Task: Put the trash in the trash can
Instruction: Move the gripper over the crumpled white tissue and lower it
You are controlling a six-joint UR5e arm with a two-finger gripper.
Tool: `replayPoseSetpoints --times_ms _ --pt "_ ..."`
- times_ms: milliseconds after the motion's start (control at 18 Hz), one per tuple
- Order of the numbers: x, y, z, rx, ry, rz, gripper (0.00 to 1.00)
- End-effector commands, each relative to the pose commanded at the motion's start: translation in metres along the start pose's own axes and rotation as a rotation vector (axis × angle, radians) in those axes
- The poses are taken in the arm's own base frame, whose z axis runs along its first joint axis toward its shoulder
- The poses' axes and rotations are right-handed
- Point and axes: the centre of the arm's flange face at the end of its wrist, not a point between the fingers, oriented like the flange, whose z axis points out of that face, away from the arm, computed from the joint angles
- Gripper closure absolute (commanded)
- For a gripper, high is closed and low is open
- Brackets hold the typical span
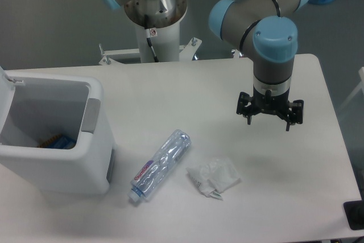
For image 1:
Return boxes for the white open trash can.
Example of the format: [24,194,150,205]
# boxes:
[1,70,115,194]

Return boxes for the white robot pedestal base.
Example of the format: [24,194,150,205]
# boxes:
[98,0,245,66]

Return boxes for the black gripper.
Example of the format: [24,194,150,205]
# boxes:
[236,88,304,131]

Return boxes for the black device at table edge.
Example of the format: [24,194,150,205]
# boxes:
[344,200,363,230]

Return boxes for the blue and yellow trash item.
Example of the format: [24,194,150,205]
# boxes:
[37,134,76,150]

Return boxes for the white frame at right edge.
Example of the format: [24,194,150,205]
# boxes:
[338,67,364,112]

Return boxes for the clear crushed plastic bottle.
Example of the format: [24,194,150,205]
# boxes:
[128,129,191,203]

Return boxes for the black cable on pedestal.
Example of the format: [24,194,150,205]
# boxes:
[143,15,160,63]

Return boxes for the white plastic wrapper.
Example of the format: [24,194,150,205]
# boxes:
[186,157,241,201]

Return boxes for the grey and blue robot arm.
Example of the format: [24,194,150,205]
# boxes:
[103,0,308,126]

